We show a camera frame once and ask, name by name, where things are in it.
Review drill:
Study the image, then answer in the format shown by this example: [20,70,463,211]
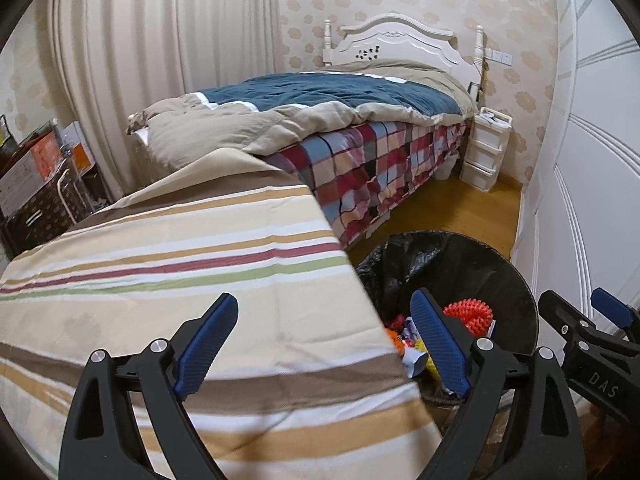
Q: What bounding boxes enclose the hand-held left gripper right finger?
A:
[410,288,586,480]

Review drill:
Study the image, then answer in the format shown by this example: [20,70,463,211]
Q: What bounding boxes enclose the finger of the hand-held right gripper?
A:
[537,289,640,423]
[590,287,640,343]

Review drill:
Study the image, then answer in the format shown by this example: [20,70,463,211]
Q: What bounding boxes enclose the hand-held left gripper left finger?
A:
[59,292,240,480]

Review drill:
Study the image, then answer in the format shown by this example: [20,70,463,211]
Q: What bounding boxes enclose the yellow foam fruit net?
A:
[414,337,442,377]

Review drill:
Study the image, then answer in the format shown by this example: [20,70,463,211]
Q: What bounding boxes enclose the red foam fruit net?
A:
[442,299,493,336]

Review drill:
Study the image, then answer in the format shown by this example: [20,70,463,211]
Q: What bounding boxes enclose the bin with black liner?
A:
[356,230,540,406]

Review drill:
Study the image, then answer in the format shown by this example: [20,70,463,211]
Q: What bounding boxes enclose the white wardrobe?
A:
[510,0,640,411]

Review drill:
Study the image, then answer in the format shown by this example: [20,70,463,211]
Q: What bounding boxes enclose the small white bucket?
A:
[434,154,458,181]

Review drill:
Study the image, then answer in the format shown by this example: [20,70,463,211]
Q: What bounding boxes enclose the white plastic drawer unit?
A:
[459,107,512,192]

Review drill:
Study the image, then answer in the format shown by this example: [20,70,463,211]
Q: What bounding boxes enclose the brown patterned storage box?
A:
[0,170,96,261]

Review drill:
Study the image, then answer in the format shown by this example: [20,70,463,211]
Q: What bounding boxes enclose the white metal rack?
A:
[55,167,86,226]

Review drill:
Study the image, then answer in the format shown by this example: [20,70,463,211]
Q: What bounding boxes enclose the white and orange box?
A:
[55,121,97,171]

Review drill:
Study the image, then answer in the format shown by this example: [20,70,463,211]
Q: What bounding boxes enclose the bed with plaid sheet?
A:
[126,59,478,171]

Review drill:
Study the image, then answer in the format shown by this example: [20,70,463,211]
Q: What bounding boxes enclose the cream curtain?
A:
[47,0,281,201]

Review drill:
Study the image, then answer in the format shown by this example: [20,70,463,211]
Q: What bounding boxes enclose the white bed headboard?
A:
[322,10,487,92]

